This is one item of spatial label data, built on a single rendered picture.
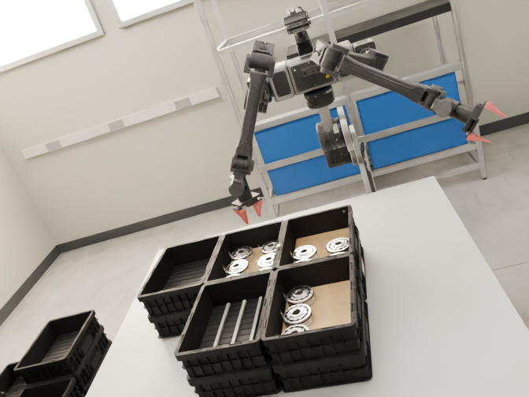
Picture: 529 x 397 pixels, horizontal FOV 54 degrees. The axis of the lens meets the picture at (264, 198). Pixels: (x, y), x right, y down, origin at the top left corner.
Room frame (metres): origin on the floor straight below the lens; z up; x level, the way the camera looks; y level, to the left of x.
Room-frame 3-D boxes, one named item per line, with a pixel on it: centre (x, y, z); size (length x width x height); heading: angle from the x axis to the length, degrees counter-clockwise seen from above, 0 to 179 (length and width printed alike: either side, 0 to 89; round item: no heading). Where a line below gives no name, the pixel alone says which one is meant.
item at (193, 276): (2.01, 0.43, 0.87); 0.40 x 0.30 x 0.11; 164
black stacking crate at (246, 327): (1.55, 0.25, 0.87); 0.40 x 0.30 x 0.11; 164
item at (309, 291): (1.59, 0.00, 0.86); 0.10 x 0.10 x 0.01
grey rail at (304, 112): (3.73, -0.84, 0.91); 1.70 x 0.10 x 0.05; 78
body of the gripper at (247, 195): (1.90, 0.07, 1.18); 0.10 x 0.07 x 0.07; 120
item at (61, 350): (2.39, 1.28, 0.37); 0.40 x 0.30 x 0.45; 168
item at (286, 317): (1.48, 0.03, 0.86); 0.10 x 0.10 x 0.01
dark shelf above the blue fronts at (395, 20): (3.87, -1.13, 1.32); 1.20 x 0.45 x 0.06; 78
